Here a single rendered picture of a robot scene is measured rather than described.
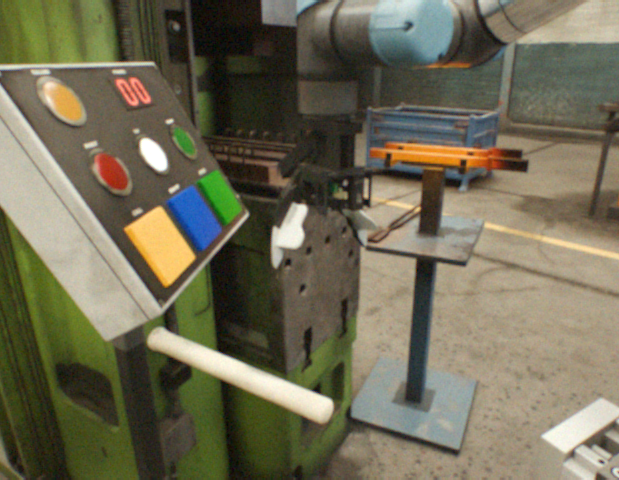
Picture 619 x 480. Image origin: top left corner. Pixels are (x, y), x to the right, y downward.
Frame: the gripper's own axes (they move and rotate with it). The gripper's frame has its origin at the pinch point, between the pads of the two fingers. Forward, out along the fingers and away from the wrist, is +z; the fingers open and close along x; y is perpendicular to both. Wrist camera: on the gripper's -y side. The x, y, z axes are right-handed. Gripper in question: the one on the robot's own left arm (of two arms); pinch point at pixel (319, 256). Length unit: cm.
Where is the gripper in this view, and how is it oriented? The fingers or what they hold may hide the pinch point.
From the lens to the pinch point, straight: 69.5
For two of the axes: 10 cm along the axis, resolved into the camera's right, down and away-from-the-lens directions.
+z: 0.0, 9.3, 3.6
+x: 8.5, -1.9, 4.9
